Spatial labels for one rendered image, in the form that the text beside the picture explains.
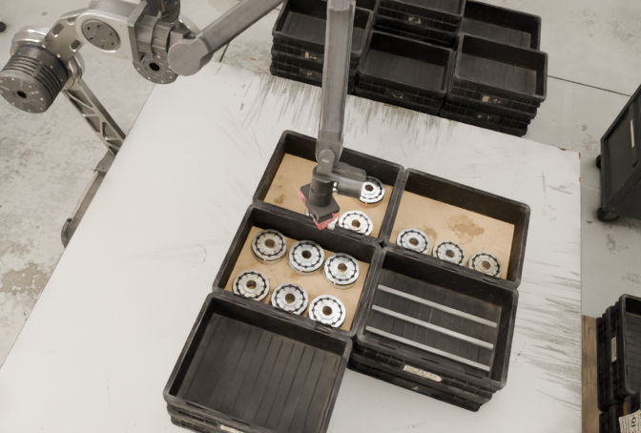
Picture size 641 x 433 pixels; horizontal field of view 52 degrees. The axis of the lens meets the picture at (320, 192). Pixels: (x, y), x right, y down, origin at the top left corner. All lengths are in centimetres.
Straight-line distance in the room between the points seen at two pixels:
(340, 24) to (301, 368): 89
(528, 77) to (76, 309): 215
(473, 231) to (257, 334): 75
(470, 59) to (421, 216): 122
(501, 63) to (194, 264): 177
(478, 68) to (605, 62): 131
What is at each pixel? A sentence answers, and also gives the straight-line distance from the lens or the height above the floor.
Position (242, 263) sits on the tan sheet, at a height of 83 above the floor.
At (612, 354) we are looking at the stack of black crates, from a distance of 275.
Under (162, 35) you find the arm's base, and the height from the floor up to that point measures 148.
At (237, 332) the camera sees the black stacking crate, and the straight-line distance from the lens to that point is 181.
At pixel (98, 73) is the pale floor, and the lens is 357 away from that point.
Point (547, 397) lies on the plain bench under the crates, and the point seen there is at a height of 70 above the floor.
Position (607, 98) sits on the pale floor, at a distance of 402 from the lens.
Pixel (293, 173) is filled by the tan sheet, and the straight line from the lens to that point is 208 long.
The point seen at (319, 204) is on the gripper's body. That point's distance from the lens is 161.
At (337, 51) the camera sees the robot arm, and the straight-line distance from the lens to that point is 145.
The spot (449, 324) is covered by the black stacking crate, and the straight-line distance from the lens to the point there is 191.
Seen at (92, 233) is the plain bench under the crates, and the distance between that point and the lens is 215.
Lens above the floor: 250
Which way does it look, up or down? 55 degrees down
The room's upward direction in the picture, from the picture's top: 11 degrees clockwise
